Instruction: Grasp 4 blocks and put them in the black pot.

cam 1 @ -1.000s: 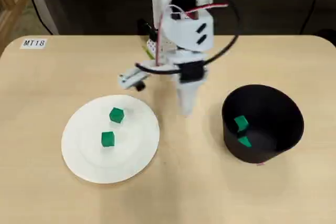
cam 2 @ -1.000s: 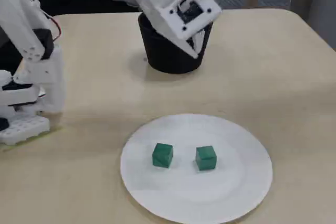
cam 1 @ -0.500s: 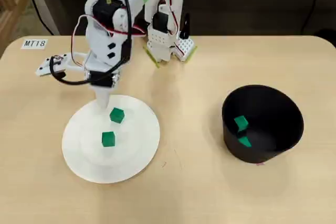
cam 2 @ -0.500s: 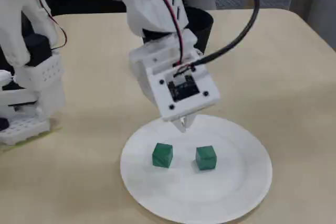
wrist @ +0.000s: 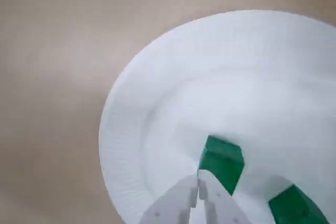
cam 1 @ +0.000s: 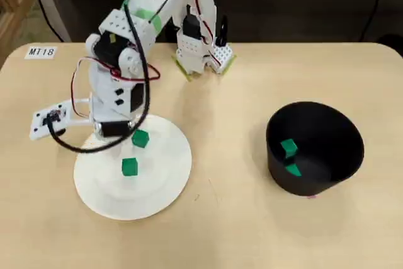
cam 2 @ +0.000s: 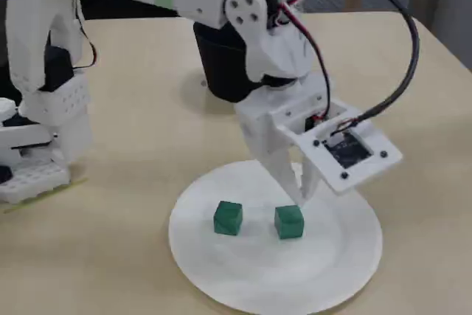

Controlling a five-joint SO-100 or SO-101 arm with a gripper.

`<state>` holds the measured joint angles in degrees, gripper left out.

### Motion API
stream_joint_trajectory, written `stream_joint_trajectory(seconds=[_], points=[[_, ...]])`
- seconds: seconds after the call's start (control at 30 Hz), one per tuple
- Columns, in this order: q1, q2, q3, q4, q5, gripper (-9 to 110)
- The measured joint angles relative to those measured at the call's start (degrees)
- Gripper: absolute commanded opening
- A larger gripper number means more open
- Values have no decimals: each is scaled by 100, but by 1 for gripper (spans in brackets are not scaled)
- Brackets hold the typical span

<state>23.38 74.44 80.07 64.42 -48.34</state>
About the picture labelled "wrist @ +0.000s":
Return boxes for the white paper plate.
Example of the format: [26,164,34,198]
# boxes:
[98,9,336,224]

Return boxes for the green cube block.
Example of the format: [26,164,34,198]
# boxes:
[267,184,331,224]
[197,134,245,198]

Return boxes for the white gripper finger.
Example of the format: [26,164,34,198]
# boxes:
[140,174,200,224]
[197,169,250,224]

